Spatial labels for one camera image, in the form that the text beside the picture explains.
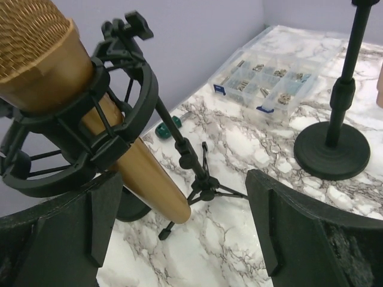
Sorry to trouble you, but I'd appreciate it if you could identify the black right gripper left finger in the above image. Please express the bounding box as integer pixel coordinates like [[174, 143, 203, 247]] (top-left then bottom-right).
[[1, 172, 121, 286]]

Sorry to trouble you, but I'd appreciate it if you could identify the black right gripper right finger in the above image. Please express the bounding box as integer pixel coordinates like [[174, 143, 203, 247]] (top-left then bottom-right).
[[245, 169, 382, 286]]

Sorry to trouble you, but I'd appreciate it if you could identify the black tripod shock-mount stand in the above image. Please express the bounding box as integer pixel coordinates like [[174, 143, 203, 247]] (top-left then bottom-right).
[[0, 11, 249, 242]]

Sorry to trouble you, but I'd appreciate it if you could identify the gold microphone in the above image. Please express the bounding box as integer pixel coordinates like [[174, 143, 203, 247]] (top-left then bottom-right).
[[0, 0, 192, 225]]

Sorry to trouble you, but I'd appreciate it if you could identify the black round-base clip stand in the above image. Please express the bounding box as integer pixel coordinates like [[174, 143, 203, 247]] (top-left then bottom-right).
[[116, 186, 151, 222]]

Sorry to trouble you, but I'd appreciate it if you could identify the black stand holding beige microphone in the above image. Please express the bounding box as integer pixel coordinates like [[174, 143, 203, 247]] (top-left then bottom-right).
[[293, 1, 378, 181]]

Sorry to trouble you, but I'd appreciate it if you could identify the beige microphone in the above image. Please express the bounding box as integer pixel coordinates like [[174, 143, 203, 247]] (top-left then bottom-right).
[[376, 66, 383, 109]]

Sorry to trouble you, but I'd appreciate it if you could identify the green small part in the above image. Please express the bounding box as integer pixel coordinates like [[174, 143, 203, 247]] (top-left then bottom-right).
[[154, 115, 184, 141]]

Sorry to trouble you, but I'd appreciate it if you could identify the clear plastic screw box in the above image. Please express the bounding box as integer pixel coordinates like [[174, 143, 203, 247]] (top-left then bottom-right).
[[208, 25, 345, 117]]

